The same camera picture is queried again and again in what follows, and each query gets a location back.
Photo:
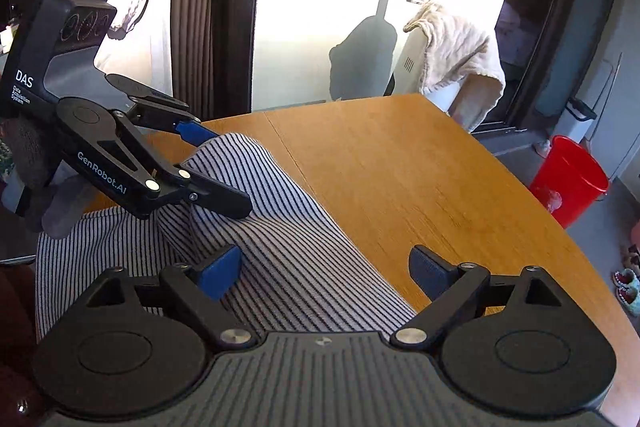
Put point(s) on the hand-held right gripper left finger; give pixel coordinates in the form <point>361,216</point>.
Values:
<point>220,272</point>

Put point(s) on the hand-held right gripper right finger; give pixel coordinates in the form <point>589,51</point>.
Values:
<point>425,269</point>

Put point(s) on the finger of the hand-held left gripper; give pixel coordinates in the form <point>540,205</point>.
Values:
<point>195,132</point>
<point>225,202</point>

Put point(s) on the striped grey garment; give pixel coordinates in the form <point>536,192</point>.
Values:
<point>300,257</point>

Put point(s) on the person's left hand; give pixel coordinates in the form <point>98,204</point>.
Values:
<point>35,147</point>

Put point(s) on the brown curtain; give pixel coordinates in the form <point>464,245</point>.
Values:
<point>195,7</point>

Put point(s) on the red plastic bucket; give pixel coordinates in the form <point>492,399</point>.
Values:
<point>565,177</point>

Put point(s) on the white pedal trash bin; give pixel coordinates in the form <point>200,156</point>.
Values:
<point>570,127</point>

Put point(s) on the teal fluffy slipper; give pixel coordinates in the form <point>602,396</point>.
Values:
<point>629,278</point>
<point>631,294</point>

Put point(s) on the brown pink slipper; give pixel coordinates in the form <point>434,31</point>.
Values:
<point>632,256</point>

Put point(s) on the beige towel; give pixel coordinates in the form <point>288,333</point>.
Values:
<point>450,47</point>

